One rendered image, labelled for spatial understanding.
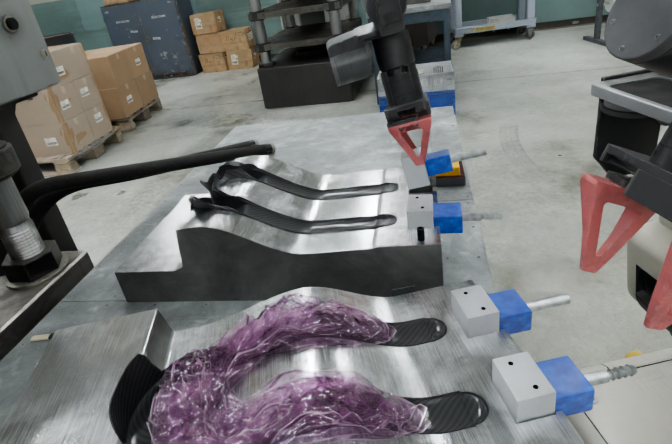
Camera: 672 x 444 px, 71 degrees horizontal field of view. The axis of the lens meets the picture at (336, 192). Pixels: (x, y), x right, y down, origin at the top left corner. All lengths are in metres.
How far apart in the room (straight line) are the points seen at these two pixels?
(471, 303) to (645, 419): 0.78
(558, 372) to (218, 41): 7.09
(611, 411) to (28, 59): 1.50
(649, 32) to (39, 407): 0.56
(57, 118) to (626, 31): 4.20
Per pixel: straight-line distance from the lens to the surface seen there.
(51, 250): 1.05
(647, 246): 0.85
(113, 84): 5.12
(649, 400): 1.33
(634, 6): 0.34
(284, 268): 0.69
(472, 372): 0.52
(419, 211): 0.66
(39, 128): 4.46
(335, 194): 0.82
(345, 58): 0.73
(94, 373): 0.56
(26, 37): 1.30
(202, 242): 0.71
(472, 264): 0.75
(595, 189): 0.40
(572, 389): 0.51
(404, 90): 0.73
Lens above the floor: 1.24
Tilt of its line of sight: 26 degrees down
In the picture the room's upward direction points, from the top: 9 degrees counter-clockwise
